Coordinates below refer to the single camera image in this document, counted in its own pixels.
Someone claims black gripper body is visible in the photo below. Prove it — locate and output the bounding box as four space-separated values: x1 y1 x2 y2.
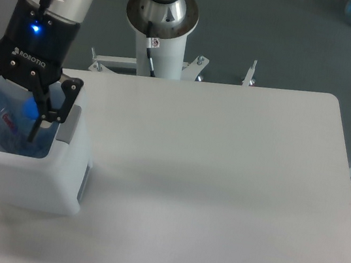
0 0 96 128

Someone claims white pedestal base frame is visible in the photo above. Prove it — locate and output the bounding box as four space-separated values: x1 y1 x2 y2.
88 48 210 82

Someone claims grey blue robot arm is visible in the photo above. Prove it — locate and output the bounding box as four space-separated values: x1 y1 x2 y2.
0 0 199 141

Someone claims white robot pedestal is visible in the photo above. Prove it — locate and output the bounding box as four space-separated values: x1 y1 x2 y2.
135 31 187 80

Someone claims blue label plastic bottle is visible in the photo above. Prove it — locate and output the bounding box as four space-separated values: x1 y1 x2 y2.
18 97 56 149

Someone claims white trash can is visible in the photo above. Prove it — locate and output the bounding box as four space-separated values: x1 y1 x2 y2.
0 77 93 215

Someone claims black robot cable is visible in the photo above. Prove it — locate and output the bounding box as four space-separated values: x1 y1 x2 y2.
139 20 164 78

